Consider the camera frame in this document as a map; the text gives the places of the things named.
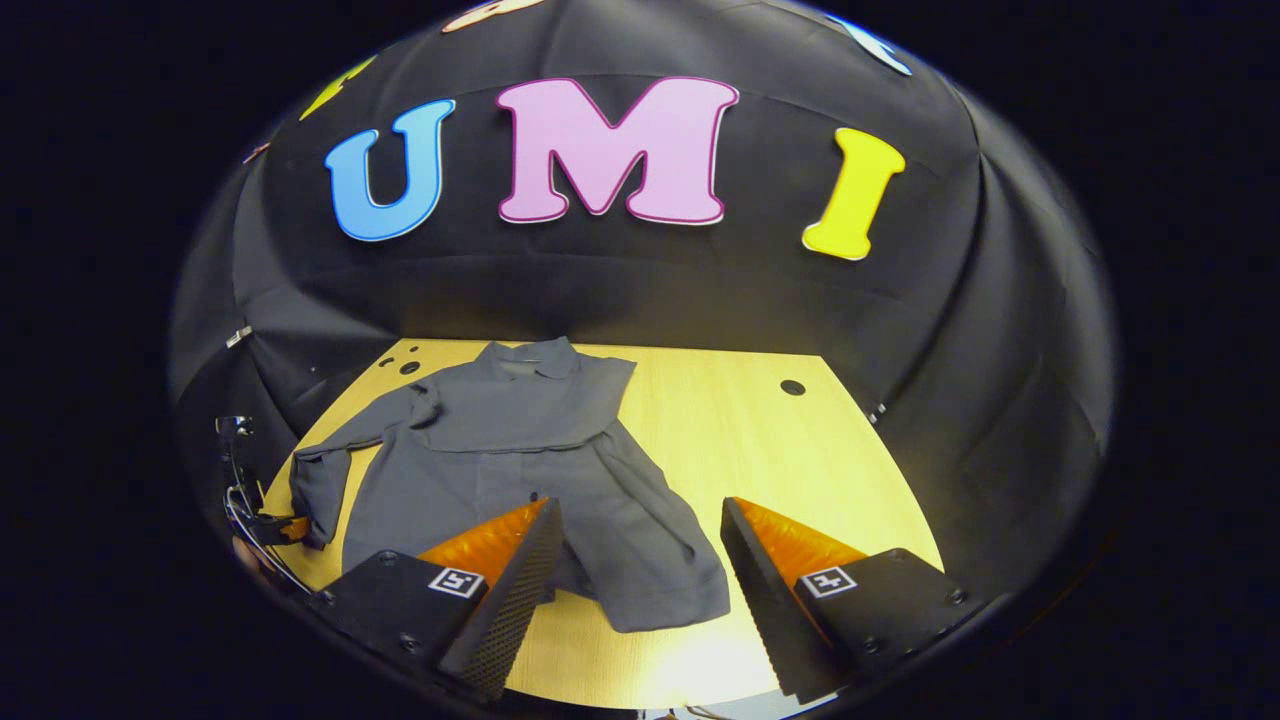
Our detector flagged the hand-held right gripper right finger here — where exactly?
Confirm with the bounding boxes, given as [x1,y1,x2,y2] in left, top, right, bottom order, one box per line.
[720,497,969,704]

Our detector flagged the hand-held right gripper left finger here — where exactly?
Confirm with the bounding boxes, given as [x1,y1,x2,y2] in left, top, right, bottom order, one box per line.
[310,497,566,701]

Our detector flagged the grey button shirt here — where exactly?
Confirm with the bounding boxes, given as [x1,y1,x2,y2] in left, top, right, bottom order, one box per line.
[290,337,731,633]

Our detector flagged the black backdrop cloth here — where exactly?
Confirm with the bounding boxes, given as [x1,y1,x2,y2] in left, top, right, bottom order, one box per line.
[168,0,1116,621]

